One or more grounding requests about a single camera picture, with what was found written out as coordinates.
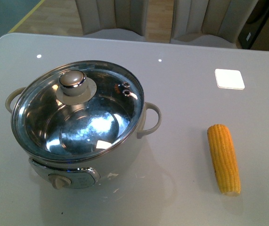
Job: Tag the glass pot lid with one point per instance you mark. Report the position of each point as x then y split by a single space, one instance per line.
47 126

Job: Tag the yellow corn cob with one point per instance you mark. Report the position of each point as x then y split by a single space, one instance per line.
224 160

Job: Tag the white electric cooking pot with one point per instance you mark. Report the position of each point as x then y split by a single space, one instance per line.
85 173

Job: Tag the left beige upholstered chair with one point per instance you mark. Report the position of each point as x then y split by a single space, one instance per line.
113 19

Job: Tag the beige upholstered chair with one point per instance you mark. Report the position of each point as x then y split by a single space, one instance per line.
209 23
113 19

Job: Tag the right beige upholstered chair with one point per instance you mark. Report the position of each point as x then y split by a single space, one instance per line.
209 23

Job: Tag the black washing machine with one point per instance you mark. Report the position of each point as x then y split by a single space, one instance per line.
255 33

